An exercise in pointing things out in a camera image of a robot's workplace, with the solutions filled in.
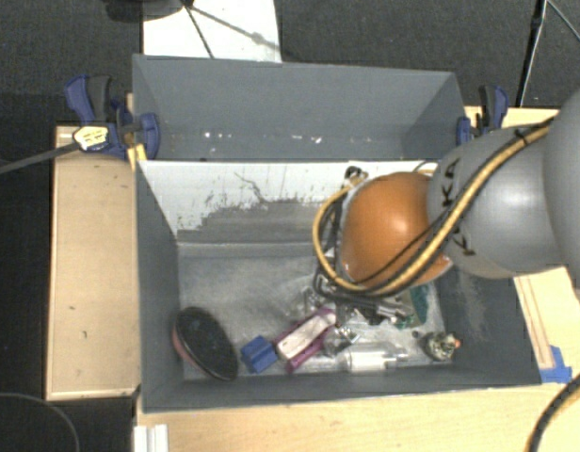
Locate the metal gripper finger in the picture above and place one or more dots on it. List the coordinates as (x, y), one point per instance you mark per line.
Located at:
(311, 298)
(348, 333)

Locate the purple and white packet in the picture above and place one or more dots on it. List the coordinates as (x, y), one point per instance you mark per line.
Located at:
(301, 337)

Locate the small mottled toy animal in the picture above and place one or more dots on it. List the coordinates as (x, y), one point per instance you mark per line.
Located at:
(439, 345)

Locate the blue block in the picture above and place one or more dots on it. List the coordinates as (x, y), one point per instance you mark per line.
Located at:
(258, 354)

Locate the black and pink round disc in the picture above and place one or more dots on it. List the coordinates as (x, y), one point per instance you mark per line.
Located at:
(207, 344)

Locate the grey metal bin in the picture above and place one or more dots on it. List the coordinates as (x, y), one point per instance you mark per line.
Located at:
(271, 111)

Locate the pale wood board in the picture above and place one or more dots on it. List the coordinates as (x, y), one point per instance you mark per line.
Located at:
(92, 271)

